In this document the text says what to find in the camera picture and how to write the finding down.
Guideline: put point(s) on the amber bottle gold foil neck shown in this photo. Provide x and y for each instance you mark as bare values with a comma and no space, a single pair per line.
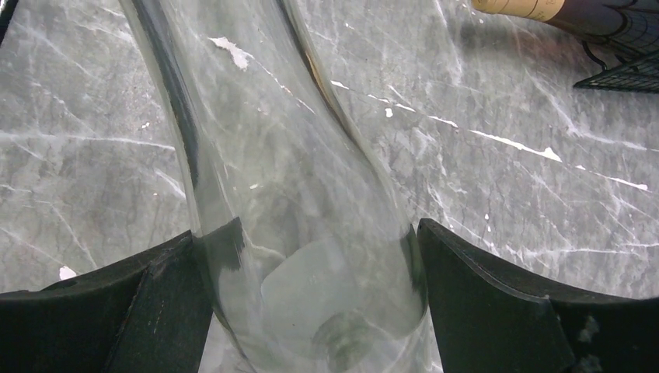
572,16

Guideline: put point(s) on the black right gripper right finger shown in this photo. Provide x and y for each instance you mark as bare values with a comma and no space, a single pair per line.
490,315

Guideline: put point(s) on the clear bottle with dark label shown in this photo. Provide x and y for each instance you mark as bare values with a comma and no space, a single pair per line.
310,260

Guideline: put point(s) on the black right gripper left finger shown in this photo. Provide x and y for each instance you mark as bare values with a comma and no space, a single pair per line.
146,313

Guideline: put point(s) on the black wire wine rack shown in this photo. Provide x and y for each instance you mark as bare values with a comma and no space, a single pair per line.
625,72

